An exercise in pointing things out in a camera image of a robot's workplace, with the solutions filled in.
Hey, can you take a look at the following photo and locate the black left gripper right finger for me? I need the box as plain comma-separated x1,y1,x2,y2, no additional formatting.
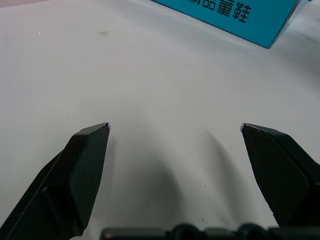
239,122,320,229

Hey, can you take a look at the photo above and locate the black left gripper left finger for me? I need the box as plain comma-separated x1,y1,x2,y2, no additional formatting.
0,122,111,240

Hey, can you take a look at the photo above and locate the teal shoe box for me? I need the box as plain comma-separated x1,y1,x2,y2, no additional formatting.
149,0,310,50

